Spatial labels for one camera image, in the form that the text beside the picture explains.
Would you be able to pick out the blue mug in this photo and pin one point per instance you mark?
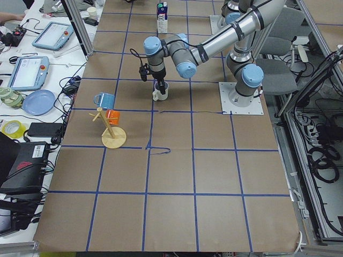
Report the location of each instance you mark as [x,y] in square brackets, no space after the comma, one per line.
[104,100]

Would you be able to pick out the orange mug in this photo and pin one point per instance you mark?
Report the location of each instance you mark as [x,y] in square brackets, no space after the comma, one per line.
[113,117]

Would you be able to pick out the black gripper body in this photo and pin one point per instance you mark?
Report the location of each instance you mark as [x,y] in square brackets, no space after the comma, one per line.
[158,76]

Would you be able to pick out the yellow tape roll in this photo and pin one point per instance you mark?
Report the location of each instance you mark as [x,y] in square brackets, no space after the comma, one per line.
[14,129]

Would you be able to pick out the black computer box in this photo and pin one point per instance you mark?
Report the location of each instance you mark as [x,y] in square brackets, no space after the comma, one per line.
[22,166]

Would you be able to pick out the teach pendant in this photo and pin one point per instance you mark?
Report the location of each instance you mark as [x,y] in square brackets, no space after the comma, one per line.
[29,73]
[54,36]

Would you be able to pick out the wooden mug tree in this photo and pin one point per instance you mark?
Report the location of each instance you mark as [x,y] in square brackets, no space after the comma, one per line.
[113,136]

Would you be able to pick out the blue white milk carton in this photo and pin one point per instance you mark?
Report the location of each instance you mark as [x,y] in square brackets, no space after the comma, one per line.
[162,17]

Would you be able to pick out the lower teach pendant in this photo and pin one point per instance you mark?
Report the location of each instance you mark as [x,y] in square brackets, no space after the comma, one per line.
[29,73]

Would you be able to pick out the aluminium frame post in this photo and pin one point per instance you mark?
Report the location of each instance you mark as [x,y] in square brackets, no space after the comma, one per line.
[77,23]

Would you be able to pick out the black power adapter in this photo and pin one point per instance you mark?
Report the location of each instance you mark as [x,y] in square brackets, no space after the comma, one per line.
[44,129]

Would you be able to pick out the light blue plate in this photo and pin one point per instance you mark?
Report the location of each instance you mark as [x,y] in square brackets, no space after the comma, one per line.
[39,102]

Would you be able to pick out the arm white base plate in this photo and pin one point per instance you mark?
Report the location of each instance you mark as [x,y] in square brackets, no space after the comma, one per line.
[234,104]
[217,22]

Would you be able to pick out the grey office chair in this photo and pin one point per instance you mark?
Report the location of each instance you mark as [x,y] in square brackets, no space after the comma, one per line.
[278,79]

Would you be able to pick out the paper cup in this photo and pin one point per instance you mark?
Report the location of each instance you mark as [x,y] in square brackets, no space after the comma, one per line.
[92,12]

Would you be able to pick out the white mug grey inside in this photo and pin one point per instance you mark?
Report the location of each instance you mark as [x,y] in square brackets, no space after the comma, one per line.
[157,95]

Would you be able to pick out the green tape rolls stack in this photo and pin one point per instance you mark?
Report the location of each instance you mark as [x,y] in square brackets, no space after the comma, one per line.
[11,98]

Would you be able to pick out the upper teach pendant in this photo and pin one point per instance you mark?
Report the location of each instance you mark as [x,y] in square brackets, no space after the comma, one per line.
[54,36]

